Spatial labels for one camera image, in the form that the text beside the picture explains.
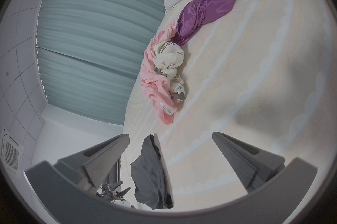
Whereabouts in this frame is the white printed garment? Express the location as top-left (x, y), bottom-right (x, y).
top-left (153, 40), bottom-right (188, 104)

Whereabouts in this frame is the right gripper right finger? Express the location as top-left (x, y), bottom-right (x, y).
top-left (212, 131), bottom-right (286, 190)

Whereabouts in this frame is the white ceiling air conditioner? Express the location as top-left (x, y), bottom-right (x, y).
top-left (1, 127), bottom-right (25, 171)

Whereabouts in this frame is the pink garment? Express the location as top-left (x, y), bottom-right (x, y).
top-left (140, 20), bottom-right (183, 124)

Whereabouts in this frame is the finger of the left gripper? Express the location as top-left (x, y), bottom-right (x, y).
top-left (117, 187), bottom-right (131, 198)
top-left (107, 181), bottom-right (124, 192)

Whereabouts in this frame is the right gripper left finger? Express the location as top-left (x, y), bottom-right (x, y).
top-left (56, 134), bottom-right (130, 194)

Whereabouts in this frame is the purple garment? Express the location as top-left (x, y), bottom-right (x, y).
top-left (176, 0), bottom-right (275, 46)

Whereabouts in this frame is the black polo shirt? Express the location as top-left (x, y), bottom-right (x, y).
top-left (130, 134), bottom-right (174, 210)

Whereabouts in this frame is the bed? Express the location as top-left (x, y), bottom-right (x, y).
top-left (122, 0), bottom-right (335, 211)

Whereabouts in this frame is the blue-green curtain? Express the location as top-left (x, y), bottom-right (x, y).
top-left (36, 0), bottom-right (166, 79)
top-left (35, 47), bottom-right (144, 127)

